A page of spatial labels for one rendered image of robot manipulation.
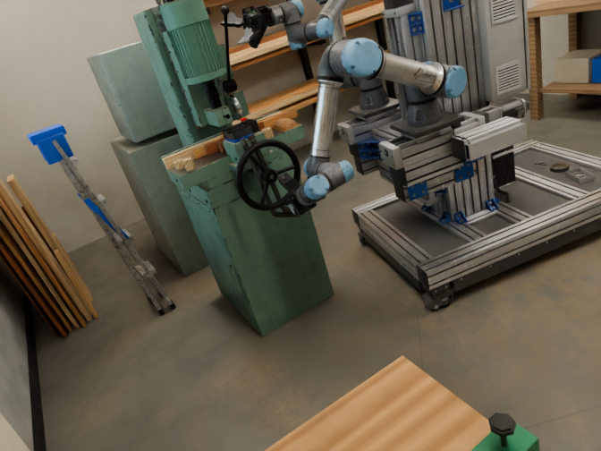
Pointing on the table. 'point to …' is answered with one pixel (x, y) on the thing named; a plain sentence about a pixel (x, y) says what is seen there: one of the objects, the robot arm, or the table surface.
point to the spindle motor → (193, 40)
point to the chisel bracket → (218, 116)
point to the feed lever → (227, 55)
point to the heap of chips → (284, 124)
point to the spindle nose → (212, 94)
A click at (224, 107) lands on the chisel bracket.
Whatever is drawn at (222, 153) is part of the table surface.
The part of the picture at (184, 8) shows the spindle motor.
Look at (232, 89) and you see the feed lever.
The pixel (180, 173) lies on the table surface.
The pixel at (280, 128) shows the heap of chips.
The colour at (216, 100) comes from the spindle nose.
